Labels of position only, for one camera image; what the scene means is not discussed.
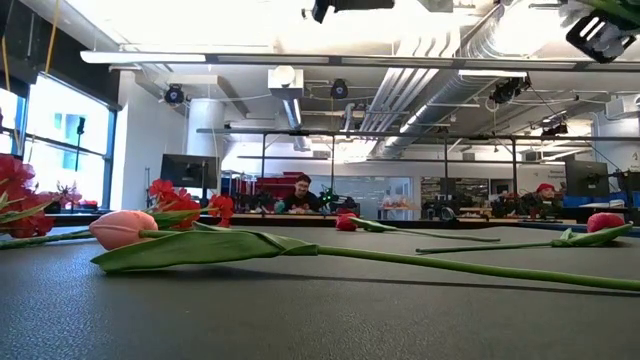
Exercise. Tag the white striped flower bunch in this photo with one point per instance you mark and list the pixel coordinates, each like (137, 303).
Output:
(615, 10)

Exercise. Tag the red artificial tulip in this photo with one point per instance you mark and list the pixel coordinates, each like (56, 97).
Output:
(602, 221)
(345, 222)

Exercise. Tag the small red blossom spray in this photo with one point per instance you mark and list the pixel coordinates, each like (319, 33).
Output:
(175, 202)

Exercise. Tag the pink artificial tulip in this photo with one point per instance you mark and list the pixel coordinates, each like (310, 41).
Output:
(125, 230)

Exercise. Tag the red flower bunch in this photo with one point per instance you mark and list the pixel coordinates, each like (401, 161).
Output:
(20, 200)

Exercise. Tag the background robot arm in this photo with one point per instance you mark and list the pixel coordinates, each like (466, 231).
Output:
(330, 197)

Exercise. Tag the black computer monitor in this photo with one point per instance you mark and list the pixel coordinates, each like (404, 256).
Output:
(586, 177)
(189, 171)

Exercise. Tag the blue storage bins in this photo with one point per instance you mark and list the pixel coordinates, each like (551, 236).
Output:
(585, 201)

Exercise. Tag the person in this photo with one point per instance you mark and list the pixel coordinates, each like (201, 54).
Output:
(545, 195)
(301, 197)

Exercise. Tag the white ceiling light box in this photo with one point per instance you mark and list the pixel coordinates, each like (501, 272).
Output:
(285, 80)

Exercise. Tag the red storage bins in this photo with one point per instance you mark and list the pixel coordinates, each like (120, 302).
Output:
(275, 184)

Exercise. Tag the long wooden workbench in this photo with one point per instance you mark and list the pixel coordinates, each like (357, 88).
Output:
(280, 218)

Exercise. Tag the white round column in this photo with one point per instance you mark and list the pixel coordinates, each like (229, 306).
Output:
(205, 130)

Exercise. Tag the large window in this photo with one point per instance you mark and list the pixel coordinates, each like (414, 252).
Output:
(60, 135)

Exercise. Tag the pink background flower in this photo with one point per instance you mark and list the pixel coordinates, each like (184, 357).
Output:
(67, 194)

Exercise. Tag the black ceiling-hung camera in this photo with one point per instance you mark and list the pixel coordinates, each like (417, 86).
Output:
(339, 89)
(174, 94)
(507, 89)
(552, 129)

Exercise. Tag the silver ventilation duct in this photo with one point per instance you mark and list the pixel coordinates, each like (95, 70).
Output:
(440, 100)

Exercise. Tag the aluminium overhead frame beam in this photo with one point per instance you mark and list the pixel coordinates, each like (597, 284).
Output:
(400, 62)

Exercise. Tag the black pipe frame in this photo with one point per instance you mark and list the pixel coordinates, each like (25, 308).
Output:
(350, 134)

